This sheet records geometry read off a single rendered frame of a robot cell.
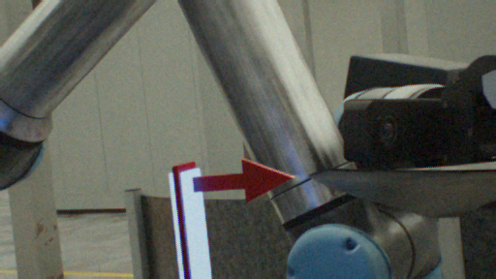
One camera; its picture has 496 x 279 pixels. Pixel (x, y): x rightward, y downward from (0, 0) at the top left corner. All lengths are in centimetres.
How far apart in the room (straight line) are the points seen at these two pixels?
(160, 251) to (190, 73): 741
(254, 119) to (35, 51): 33
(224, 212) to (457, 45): 458
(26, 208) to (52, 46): 619
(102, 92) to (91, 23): 1005
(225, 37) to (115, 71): 1012
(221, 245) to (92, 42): 162
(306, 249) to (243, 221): 177
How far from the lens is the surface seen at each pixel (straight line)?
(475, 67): 72
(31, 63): 105
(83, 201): 1147
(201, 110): 1015
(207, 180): 54
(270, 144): 78
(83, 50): 103
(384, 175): 42
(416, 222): 87
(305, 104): 78
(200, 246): 55
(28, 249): 727
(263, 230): 248
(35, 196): 720
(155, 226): 287
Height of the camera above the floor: 123
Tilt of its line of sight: 3 degrees down
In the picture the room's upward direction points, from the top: 6 degrees counter-clockwise
